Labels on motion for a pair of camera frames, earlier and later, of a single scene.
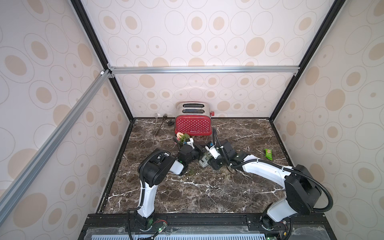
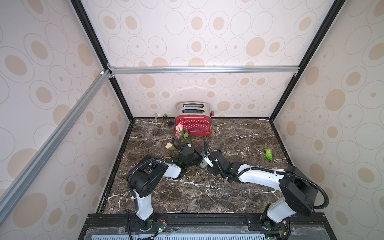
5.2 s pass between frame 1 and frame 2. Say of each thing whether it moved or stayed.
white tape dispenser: stayed
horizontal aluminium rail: stayed
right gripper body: moved
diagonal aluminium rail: stayed
